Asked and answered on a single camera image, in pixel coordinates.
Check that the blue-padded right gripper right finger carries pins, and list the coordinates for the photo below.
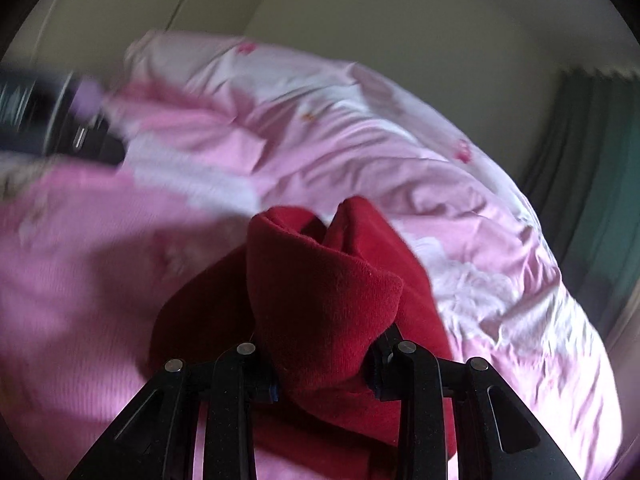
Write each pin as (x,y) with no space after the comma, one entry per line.
(497,436)

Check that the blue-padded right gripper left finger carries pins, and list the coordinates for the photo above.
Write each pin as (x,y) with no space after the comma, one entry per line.
(154,435)

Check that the red Mickey Mouse sweater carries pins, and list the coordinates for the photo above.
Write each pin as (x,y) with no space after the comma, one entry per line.
(315,295)

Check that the folded purple garment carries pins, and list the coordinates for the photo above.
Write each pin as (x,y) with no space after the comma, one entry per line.
(87,97)

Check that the white louvered wardrobe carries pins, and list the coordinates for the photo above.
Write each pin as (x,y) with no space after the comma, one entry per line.
(92,35)

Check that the pink floral duvet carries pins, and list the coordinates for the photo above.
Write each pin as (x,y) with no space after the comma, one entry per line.
(218,130)

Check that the green curtain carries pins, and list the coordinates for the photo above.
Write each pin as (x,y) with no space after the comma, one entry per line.
(584,185)

